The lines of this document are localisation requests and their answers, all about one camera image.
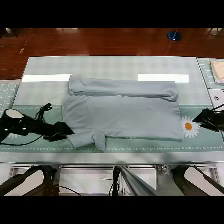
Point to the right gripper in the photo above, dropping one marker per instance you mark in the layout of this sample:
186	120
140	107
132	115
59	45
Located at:
205	119

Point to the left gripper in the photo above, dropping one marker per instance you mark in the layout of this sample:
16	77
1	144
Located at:
60	130

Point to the pale grey T-shirt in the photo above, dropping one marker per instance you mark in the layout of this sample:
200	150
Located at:
126	116

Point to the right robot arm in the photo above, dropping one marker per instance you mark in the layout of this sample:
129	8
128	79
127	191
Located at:
203	180

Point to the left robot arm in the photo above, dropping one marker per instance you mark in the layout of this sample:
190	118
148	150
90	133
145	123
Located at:
23	125

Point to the peach garment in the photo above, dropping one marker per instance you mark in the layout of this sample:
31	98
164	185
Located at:
218	70

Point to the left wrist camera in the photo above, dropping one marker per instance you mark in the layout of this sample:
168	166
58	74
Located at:
44	110

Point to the silver frame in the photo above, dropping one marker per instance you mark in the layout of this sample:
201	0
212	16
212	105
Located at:
140	181

